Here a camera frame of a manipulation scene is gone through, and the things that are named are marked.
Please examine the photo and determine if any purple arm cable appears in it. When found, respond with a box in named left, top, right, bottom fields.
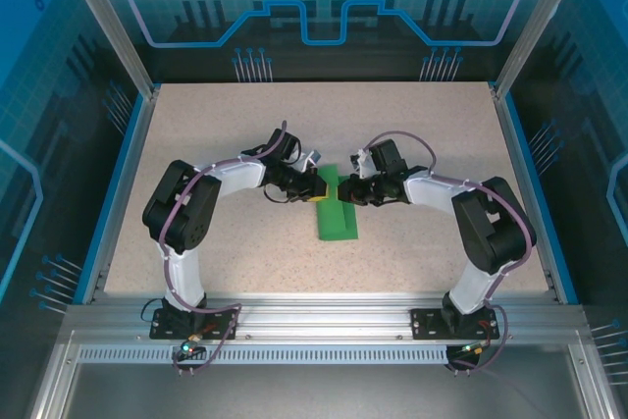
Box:
left=159, top=119, right=291, bottom=379
left=362, top=130, right=537, bottom=377

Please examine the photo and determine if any green paper sheet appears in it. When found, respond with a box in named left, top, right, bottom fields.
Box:
left=313, top=162, right=362, bottom=242

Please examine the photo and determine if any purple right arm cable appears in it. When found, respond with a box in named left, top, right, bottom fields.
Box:
left=362, top=130, right=537, bottom=377

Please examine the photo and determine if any aluminium mounting rail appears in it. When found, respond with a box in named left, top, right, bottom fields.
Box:
left=63, top=290, right=590, bottom=344

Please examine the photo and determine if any blue and aluminium side rail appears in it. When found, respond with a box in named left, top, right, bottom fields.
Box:
left=73, top=84, right=161, bottom=306
left=492, top=84, right=580, bottom=306

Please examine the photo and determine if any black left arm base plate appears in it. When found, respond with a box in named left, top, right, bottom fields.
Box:
left=149, top=307, right=241, bottom=340

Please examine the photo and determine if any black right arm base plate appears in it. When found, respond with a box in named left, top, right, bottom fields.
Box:
left=410, top=307, right=501, bottom=340

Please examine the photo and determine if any slotted grey cable duct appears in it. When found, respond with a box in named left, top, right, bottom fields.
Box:
left=76, top=345, right=455, bottom=366

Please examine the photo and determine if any aluminium frame post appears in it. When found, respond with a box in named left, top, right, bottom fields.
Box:
left=53, top=0, right=161, bottom=101
left=489, top=0, right=583, bottom=102

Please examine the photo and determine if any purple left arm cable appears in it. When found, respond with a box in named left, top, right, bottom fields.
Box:
left=159, top=119, right=291, bottom=379

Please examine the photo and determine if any cable connector with green light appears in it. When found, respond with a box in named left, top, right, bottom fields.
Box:
left=179, top=333, right=205, bottom=354
left=458, top=340, right=492, bottom=356

